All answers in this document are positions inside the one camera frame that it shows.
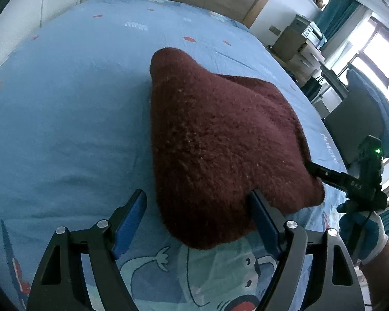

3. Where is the maroon knitted sweater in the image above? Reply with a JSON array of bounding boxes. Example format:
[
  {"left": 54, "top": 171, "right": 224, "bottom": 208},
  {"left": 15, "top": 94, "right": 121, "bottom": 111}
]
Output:
[{"left": 149, "top": 47, "right": 327, "bottom": 251}]

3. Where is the window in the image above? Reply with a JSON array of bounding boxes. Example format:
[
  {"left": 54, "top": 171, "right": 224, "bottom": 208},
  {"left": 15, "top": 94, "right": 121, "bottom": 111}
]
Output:
[{"left": 345, "top": 16, "right": 389, "bottom": 112}]

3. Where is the teal curtain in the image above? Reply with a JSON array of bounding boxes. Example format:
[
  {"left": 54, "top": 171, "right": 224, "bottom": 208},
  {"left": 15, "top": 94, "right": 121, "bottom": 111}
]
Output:
[{"left": 317, "top": 0, "right": 374, "bottom": 41}]

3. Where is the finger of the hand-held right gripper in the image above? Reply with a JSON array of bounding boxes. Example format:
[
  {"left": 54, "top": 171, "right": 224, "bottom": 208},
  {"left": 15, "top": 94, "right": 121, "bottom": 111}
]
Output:
[{"left": 306, "top": 162, "right": 351, "bottom": 191}]

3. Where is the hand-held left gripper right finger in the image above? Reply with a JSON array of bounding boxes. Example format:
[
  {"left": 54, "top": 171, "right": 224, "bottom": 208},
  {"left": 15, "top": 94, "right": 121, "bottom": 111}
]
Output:
[{"left": 248, "top": 189, "right": 365, "bottom": 311}]

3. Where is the blue printed bed sheet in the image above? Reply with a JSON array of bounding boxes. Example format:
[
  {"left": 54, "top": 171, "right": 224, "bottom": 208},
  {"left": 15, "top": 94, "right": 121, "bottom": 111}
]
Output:
[{"left": 0, "top": 0, "right": 355, "bottom": 311}]

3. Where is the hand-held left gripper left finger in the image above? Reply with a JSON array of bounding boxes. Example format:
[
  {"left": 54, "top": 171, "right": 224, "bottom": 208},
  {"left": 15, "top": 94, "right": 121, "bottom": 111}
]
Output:
[{"left": 26, "top": 189, "right": 148, "bottom": 311}]

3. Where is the person's right hand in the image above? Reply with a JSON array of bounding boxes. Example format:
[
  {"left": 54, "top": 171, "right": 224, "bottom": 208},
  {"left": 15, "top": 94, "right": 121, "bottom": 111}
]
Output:
[{"left": 337, "top": 200, "right": 389, "bottom": 265}]

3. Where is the person's right forearm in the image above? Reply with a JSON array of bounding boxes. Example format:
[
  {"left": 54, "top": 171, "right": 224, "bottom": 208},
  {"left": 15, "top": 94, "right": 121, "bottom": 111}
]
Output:
[{"left": 359, "top": 237, "right": 389, "bottom": 310}]

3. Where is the wooden drawer cabinet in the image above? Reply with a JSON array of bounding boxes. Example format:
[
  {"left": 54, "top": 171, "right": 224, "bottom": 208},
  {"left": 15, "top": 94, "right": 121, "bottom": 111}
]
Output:
[{"left": 274, "top": 26, "right": 325, "bottom": 87}]

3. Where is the dark grey chair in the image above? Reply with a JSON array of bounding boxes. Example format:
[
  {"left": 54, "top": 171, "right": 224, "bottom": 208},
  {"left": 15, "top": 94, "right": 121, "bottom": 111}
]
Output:
[{"left": 322, "top": 86, "right": 386, "bottom": 166}]

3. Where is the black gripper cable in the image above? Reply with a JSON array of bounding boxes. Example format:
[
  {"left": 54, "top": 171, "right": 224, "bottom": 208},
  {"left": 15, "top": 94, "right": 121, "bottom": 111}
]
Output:
[{"left": 356, "top": 210, "right": 378, "bottom": 307}]

